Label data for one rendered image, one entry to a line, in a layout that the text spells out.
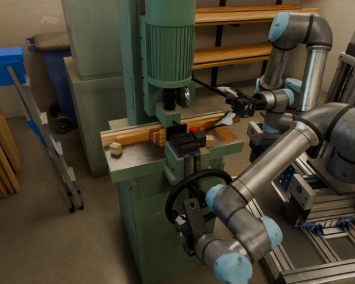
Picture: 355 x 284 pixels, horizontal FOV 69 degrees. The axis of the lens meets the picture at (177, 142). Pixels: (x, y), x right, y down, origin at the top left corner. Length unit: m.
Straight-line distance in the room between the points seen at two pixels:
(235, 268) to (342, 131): 0.44
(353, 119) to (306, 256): 1.11
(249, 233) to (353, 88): 0.90
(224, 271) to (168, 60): 0.69
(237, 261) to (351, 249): 1.34
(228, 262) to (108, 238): 1.39
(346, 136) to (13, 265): 1.88
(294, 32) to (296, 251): 1.18
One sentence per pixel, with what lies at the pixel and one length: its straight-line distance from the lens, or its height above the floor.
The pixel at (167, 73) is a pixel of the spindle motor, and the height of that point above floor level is 1.22.
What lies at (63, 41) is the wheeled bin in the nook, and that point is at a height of 0.95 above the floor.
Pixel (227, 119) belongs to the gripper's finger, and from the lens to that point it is 1.05.
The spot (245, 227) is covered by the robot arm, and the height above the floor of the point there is 1.02.
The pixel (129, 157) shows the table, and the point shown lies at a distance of 1.06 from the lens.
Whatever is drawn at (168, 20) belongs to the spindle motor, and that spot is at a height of 1.40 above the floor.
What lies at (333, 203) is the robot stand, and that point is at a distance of 1.35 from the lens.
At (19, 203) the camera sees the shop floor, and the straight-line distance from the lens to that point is 2.39.
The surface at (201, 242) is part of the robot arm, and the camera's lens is 0.72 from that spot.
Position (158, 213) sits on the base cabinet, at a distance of 1.25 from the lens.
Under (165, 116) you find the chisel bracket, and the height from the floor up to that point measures 1.02.
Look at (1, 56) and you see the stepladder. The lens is 1.61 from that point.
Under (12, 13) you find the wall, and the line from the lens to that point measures 3.30.
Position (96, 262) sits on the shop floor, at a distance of 1.85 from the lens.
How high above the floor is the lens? 1.54
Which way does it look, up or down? 34 degrees down
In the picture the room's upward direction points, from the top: 2 degrees clockwise
